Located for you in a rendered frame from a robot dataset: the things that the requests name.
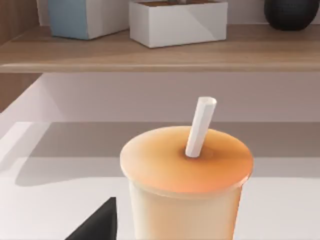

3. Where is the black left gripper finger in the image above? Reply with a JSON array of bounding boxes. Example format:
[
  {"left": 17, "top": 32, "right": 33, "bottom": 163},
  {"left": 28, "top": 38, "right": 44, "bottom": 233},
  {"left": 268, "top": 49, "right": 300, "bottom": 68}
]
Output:
[{"left": 64, "top": 196, "right": 118, "bottom": 240}]

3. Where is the cream cup with orange lid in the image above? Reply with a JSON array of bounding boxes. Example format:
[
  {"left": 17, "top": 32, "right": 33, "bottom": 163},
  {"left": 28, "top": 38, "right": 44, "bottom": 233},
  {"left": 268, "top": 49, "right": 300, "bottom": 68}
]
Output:
[{"left": 119, "top": 96, "right": 255, "bottom": 240}]

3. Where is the light blue and white box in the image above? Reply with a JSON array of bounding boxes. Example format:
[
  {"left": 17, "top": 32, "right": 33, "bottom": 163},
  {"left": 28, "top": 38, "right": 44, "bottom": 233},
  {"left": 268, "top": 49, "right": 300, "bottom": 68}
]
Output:
[{"left": 47, "top": 0, "right": 131, "bottom": 41}]

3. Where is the black round vase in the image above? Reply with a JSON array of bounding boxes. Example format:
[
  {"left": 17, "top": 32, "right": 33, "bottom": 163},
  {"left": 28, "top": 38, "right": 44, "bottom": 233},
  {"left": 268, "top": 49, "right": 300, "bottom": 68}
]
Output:
[{"left": 263, "top": 0, "right": 320, "bottom": 32}]

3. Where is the white rectangular plant pot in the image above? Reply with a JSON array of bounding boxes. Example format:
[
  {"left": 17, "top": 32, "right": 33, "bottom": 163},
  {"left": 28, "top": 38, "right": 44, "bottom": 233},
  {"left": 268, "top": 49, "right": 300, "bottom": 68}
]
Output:
[{"left": 128, "top": 0, "right": 229, "bottom": 49}]

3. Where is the wooden shelf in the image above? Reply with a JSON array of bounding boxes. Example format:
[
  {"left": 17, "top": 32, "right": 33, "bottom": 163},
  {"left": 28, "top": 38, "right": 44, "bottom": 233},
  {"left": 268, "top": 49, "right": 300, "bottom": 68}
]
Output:
[{"left": 0, "top": 0, "right": 320, "bottom": 114}]

